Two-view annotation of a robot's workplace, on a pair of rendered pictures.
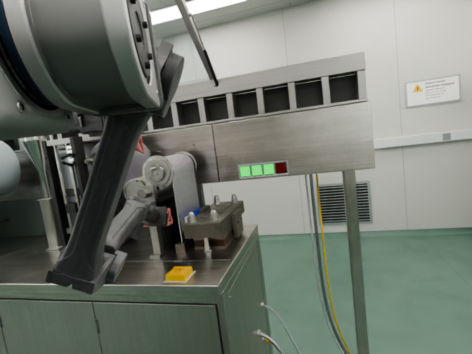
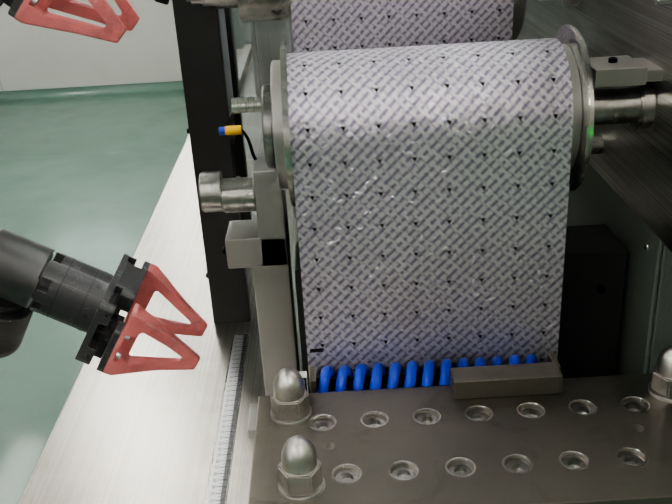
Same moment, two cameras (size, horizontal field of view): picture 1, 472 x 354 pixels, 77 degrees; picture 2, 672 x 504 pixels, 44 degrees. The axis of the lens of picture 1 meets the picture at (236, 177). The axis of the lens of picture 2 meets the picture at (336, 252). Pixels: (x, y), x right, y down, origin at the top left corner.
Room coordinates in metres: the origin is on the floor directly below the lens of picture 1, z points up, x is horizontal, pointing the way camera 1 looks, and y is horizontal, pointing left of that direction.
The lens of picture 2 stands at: (1.10, -0.39, 1.46)
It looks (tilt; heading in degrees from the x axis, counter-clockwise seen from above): 25 degrees down; 74
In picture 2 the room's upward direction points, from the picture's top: 3 degrees counter-clockwise
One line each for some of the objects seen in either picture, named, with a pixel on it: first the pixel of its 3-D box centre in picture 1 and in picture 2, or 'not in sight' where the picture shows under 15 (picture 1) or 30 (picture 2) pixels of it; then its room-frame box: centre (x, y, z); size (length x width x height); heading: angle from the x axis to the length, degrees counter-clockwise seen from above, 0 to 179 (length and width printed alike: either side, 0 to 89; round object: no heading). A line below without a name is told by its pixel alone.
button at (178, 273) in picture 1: (179, 273); not in sight; (0.99, 0.24, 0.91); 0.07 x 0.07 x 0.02; 74
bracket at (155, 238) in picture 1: (152, 221); (262, 303); (1.23, 0.37, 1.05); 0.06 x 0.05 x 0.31; 164
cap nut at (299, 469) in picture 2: (213, 215); (299, 462); (1.20, 0.11, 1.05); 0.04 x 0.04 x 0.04
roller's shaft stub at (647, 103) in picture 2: not in sight; (608, 106); (1.54, 0.25, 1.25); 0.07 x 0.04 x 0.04; 164
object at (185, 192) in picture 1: (187, 197); (432, 286); (1.37, 0.23, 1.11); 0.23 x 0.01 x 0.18; 164
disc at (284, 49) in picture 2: (157, 172); (290, 125); (1.27, 0.33, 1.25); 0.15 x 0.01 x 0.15; 74
